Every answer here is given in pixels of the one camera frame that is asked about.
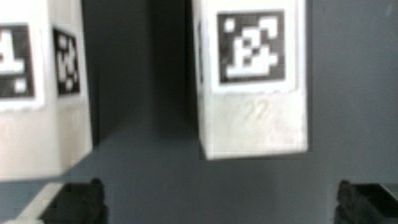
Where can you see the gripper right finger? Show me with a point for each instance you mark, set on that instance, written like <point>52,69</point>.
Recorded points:
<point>366,203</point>

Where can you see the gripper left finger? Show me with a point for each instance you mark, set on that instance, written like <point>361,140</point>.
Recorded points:
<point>66,204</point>

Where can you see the white leg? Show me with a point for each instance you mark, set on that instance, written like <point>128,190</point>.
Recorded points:
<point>45,116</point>
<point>251,75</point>

